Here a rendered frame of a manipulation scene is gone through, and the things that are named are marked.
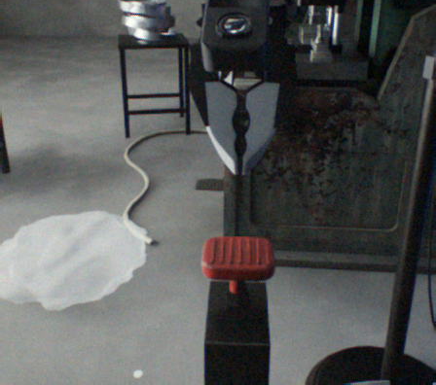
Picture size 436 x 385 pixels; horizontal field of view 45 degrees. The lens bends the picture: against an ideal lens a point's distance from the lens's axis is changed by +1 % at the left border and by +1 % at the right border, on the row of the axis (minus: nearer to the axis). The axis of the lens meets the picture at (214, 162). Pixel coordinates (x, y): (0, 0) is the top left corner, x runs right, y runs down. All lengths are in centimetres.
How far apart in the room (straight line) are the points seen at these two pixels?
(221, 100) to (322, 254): 150
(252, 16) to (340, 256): 160
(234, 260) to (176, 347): 107
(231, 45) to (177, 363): 123
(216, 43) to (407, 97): 142
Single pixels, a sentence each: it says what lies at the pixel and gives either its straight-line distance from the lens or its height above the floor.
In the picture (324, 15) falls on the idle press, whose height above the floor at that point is 65.
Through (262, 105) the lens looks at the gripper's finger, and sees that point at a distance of 45.
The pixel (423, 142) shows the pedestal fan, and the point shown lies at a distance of 108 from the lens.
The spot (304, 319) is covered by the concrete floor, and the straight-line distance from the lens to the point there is 166.
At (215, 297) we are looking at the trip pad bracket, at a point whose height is 71.
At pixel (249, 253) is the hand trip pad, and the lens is 51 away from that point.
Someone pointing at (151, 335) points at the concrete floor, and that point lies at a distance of 159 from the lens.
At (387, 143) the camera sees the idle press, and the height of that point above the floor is 45.
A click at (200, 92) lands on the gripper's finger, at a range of 45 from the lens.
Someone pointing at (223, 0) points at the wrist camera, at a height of 100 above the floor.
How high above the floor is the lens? 103
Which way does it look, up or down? 22 degrees down
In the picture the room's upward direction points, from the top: straight up
